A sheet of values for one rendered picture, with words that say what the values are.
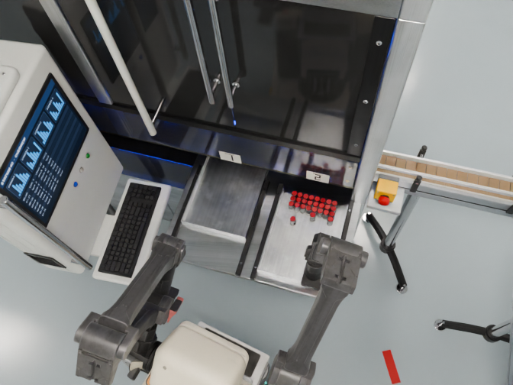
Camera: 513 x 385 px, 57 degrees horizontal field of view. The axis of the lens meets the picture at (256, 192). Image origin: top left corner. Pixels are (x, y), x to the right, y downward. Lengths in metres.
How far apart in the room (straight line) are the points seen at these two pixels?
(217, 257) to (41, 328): 1.41
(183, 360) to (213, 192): 0.86
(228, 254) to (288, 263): 0.23
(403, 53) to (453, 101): 2.20
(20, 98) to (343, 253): 0.99
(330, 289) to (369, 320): 1.58
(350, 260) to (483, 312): 1.78
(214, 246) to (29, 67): 0.87
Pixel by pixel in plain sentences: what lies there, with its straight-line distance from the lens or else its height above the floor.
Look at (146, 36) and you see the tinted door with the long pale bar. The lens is 1.42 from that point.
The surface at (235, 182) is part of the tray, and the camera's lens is 1.90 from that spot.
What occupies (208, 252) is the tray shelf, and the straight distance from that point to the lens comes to 1.80.
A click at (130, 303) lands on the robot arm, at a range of 1.09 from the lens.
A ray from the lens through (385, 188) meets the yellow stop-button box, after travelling 1.74.
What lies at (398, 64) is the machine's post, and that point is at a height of 1.67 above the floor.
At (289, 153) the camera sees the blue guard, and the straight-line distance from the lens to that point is 1.65.
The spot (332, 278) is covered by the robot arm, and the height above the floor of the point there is 1.56.
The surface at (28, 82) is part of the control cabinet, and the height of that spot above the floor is 1.54.
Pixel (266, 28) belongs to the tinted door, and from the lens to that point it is 1.23.
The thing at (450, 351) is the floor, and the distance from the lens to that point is 2.71.
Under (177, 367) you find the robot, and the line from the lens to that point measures 1.21.
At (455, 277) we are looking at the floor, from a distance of 2.81.
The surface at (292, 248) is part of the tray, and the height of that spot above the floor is 0.88.
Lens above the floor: 2.56
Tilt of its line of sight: 63 degrees down
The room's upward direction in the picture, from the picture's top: 9 degrees counter-clockwise
